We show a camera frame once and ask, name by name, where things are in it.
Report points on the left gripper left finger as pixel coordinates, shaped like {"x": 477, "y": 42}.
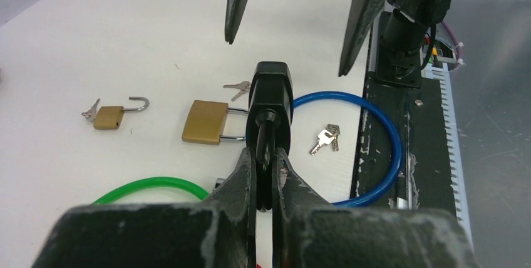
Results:
{"x": 216, "y": 232}

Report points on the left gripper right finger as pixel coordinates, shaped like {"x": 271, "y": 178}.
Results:
{"x": 308, "y": 231}

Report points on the green cable lock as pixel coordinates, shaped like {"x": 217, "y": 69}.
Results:
{"x": 152, "y": 183}

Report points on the brass padlock keys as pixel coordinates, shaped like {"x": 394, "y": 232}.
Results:
{"x": 243, "y": 88}

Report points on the black padlock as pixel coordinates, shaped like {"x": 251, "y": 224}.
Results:
{"x": 271, "y": 106}

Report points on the small brass padlock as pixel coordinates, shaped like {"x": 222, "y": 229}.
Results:
{"x": 110, "y": 117}

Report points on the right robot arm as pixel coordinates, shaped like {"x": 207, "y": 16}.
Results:
{"x": 407, "y": 35}

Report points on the blue lock loose key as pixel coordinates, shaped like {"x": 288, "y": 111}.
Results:
{"x": 327, "y": 136}

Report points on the white cable duct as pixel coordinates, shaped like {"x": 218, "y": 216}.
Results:
{"x": 452, "y": 135}

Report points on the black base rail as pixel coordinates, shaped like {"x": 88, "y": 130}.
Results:
{"x": 418, "y": 116}

